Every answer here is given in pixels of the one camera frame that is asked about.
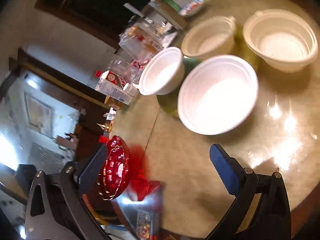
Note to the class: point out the cream plastic ribbed bowl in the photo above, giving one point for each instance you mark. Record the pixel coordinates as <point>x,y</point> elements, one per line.
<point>212,37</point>

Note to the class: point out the red glass scalloped plate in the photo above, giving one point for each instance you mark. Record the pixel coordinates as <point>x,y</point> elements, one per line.
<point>116,172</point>

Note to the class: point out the gold glitter round placemat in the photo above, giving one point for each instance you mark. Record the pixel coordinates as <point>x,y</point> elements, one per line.
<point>240,49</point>

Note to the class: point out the small white foam bowl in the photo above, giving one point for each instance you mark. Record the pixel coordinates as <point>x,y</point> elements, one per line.
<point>163,74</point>

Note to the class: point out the blue patterned snack dish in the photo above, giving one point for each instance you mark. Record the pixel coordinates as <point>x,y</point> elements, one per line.
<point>192,8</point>

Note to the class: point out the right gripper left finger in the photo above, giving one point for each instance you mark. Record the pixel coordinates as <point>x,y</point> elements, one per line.
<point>88,168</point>

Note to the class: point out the green round turntable base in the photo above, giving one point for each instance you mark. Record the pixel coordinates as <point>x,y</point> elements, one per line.
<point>190,64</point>

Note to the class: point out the peanut butter jar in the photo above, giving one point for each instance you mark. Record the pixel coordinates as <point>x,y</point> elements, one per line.
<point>113,103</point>

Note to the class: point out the large white foam bowl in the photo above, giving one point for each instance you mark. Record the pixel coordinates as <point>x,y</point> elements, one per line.
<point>217,95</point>

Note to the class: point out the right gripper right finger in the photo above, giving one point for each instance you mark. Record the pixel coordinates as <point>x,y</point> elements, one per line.
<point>235,178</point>

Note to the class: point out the small gold ornament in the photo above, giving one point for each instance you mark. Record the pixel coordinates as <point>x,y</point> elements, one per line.
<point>106,127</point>

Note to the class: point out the clear plastic bag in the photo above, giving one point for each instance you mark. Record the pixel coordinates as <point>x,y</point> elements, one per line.
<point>144,39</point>

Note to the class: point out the clear glass pitcher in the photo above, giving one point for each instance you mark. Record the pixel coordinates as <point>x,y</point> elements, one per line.
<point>127,71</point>

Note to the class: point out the red capped white bottle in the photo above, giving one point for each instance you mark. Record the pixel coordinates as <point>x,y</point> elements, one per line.
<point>112,78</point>

